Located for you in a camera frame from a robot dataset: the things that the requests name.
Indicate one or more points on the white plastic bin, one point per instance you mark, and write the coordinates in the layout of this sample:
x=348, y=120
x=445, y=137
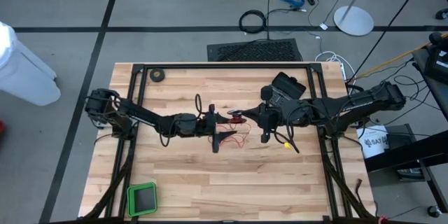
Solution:
x=21, y=73

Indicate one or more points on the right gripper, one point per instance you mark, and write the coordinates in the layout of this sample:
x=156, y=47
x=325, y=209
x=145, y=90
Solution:
x=287, y=112

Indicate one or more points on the black device with label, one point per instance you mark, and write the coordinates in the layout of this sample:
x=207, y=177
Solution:
x=441, y=63

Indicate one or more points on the black aluminium table frame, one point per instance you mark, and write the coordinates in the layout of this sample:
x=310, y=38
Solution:
x=227, y=66

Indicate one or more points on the dark grey box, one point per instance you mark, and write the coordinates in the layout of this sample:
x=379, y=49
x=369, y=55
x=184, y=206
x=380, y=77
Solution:
x=399, y=136

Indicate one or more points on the small red tag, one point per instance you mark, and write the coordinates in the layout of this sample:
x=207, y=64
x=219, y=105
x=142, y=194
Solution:
x=381, y=220

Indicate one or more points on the black caster wheel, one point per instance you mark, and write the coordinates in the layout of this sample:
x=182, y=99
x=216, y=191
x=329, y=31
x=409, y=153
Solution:
x=442, y=14
x=434, y=211

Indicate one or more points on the black tape roll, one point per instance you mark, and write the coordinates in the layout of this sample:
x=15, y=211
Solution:
x=152, y=75

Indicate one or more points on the green-framed black tray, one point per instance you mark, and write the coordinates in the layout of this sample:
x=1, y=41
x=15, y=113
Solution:
x=141, y=199

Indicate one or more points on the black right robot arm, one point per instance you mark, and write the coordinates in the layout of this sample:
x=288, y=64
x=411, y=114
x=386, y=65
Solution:
x=364, y=101

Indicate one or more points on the thin black diagonal pole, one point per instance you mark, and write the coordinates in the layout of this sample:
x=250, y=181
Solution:
x=406, y=3

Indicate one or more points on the black diagonal beam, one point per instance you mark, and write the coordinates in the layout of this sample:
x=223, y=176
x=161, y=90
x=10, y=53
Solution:
x=406, y=154

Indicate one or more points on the small white floor adapter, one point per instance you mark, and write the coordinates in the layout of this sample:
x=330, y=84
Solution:
x=323, y=26

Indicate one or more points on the black perforated floor mat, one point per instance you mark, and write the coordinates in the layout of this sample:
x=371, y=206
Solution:
x=255, y=50

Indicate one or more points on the silver round-base stand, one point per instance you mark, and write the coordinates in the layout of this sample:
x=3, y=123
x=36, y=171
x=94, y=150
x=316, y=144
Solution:
x=353, y=21

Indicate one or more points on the black slab-shaped device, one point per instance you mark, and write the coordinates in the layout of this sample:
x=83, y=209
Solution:
x=288, y=83

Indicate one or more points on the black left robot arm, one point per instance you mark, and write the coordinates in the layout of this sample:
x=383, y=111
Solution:
x=140, y=112

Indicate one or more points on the white power strip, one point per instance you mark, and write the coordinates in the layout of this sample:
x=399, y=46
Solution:
x=343, y=71

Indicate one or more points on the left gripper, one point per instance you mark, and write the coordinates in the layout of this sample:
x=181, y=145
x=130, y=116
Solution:
x=192, y=125

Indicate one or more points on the grey work table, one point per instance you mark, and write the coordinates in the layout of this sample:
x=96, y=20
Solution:
x=437, y=98

